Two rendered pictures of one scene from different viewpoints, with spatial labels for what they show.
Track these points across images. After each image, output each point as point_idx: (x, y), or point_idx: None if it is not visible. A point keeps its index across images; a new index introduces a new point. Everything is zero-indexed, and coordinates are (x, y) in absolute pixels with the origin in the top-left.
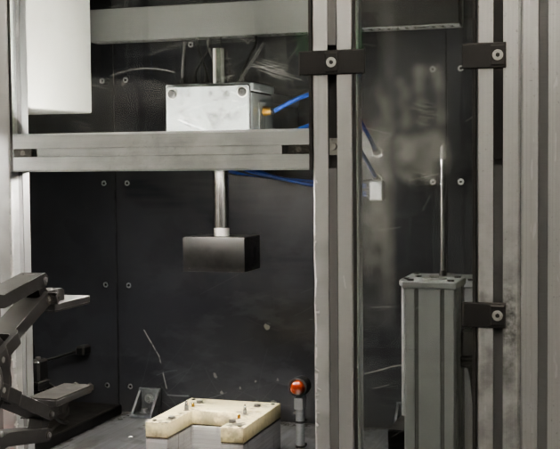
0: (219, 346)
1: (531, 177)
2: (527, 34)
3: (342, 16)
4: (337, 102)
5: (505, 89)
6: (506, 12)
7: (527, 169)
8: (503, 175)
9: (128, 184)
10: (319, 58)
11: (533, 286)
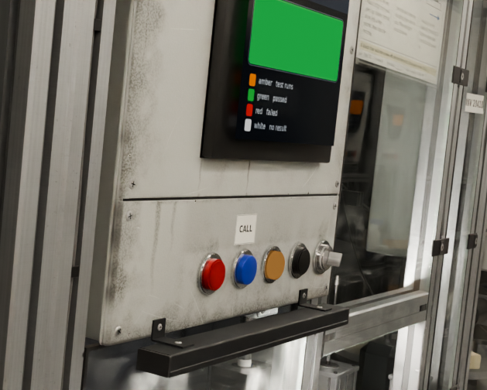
0: None
1: (471, 309)
2: (480, 228)
3: (445, 216)
4: (437, 273)
5: (472, 260)
6: (478, 216)
7: (471, 305)
8: (466, 310)
9: None
10: (438, 244)
11: (464, 371)
